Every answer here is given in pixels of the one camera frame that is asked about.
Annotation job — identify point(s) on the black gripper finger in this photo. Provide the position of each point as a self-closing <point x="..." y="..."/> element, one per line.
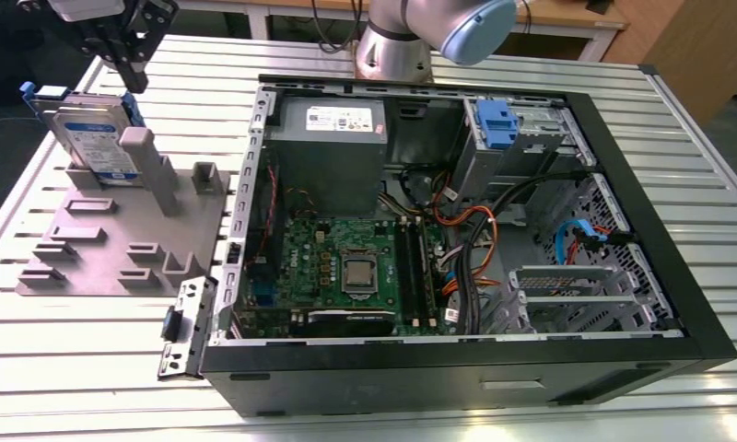
<point x="160" y="27"/>
<point x="129" y="73"/>

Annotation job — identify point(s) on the hard disk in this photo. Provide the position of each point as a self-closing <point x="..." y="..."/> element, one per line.
<point x="92" y="143"/>

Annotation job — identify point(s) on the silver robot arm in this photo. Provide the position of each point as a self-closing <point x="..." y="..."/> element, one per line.
<point x="394" y="50"/>

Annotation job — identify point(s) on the grey metal disk bay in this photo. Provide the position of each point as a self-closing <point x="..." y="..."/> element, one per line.
<point x="590" y="299"/>

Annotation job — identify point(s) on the grey parts rack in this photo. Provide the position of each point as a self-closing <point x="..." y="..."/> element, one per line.
<point x="129" y="221"/>

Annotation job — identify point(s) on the grey power supply unit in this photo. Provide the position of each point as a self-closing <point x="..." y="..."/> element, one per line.
<point x="326" y="175"/>

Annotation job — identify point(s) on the green motherboard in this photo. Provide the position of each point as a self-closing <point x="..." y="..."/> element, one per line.
<point x="375" y="235"/>

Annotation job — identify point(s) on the silver CPU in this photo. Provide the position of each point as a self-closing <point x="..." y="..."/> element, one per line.
<point x="360" y="272"/>

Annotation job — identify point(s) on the blue drive latch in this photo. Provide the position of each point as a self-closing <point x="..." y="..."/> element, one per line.
<point x="496" y="124"/>

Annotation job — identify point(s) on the CPU socket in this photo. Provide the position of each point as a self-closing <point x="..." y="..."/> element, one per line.
<point x="362" y="293"/>

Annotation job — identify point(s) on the grey metal drive cage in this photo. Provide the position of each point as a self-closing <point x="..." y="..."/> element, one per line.
<point x="486" y="166"/>

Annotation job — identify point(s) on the black RAM slot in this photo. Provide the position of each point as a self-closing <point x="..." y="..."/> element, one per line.
<point x="411" y="271"/>
<point x="427" y="271"/>

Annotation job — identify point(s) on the black graphics card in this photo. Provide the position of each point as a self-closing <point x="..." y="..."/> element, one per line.
<point x="344" y="322"/>

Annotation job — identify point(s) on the black PC case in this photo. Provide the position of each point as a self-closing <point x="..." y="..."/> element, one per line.
<point x="406" y="382"/>

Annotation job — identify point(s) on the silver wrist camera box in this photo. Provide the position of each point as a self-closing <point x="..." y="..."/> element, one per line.
<point x="76" y="9"/>

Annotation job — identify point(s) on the grey slot retainer bracket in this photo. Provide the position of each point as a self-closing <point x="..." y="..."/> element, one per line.
<point x="191" y="322"/>

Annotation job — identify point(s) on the wooden desk white frame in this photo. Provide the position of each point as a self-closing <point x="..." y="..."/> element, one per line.
<point x="566" y="14"/>

